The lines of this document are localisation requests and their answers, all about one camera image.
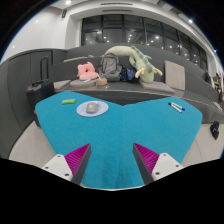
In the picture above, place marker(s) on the grey backpack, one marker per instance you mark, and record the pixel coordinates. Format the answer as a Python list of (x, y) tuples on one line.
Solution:
[(110, 66)]

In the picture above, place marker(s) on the pink plush cushion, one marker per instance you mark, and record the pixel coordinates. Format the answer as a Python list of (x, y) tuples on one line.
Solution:
[(87, 73)]

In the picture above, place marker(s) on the white marker with black cap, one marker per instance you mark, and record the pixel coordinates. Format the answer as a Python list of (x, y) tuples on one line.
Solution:
[(175, 107)]

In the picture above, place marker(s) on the person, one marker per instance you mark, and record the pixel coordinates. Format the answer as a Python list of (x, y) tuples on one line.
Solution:
[(208, 76), (219, 83)]

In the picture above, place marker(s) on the dark glass window wall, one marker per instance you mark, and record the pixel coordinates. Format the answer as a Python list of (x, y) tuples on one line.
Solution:
[(133, 33)]

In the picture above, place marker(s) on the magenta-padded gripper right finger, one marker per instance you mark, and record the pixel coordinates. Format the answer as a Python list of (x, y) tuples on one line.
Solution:
[(165, 164)]

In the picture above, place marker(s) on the beige upright cushion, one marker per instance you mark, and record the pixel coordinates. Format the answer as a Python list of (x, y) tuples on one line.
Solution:
[(175, 76)]

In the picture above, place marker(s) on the grey and white computer mouse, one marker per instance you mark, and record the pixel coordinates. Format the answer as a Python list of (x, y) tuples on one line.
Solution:
[(92, 107)]

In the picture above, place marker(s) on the round light blue mouse pad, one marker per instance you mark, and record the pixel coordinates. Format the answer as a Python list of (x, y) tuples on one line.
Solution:
[(103, 109)]

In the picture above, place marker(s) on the ceiling spot lights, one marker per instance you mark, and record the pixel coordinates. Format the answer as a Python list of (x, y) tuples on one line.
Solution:
[(68, 2)]

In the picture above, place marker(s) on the dark blue patterned bag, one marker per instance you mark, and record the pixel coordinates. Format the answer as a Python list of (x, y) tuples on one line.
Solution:
[(127, 75)]

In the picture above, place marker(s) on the green eraser block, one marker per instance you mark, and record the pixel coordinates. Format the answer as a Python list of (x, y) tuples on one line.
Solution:
[(68, 101)]

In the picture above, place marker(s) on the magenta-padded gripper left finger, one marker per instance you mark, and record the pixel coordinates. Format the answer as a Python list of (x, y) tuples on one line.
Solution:
[(59, 164)]

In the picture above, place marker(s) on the black bag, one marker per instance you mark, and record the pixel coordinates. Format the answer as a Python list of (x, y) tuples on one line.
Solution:
[(215, 130)]

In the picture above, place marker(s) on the green dragon plush toy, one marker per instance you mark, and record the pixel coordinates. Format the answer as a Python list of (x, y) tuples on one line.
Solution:
[(145, 71)]

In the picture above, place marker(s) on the grey seat cushion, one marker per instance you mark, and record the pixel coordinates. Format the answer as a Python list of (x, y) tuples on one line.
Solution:
[(61, 84), (78, 83), (156, 86)]

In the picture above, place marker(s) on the tan woven basket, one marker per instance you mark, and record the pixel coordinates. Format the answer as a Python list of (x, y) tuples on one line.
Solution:
[(101, 82)]

